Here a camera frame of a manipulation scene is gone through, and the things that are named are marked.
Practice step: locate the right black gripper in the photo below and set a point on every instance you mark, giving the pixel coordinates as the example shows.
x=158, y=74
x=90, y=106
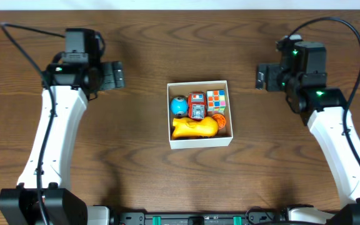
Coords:
x=272, y=80

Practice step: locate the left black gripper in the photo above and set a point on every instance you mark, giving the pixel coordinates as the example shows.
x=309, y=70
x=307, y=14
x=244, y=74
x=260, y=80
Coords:
x=105, y=75

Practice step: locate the multicoloured puzzle cube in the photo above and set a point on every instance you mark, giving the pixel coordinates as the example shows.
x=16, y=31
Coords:
x=216, y=101

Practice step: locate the orange round plastic toy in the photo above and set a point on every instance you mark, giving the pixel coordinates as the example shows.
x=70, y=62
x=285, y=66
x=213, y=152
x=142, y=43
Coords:
x=220, y=119

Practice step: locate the blue ball toy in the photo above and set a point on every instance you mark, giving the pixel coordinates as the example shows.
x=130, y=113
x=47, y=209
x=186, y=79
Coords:
x=179, y=106

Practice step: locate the red toy truck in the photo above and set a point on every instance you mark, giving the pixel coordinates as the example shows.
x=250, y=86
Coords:
x=197, y=105

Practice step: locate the white cardboard box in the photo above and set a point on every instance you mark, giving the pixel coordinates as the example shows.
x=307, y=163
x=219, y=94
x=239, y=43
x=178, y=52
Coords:
x=183, y=89

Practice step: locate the yellow rubber figure toy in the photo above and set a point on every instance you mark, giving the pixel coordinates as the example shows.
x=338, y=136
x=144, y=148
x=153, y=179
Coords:
x=188, y=128

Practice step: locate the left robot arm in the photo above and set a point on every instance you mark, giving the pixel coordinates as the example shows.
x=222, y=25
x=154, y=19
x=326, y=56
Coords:
x=42, y=194

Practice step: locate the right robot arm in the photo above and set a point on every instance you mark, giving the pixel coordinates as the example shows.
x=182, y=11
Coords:
x=324, y=111

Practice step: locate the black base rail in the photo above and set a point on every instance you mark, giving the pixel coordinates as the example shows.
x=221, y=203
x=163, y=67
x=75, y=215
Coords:
x=256, y=215

